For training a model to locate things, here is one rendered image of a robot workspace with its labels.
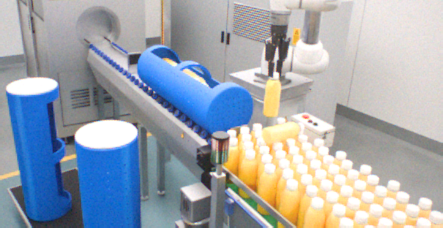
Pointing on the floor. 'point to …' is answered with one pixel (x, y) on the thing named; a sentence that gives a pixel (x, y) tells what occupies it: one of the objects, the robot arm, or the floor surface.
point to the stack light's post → (217, 200)
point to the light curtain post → (165, 24)
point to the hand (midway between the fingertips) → (274, 69)
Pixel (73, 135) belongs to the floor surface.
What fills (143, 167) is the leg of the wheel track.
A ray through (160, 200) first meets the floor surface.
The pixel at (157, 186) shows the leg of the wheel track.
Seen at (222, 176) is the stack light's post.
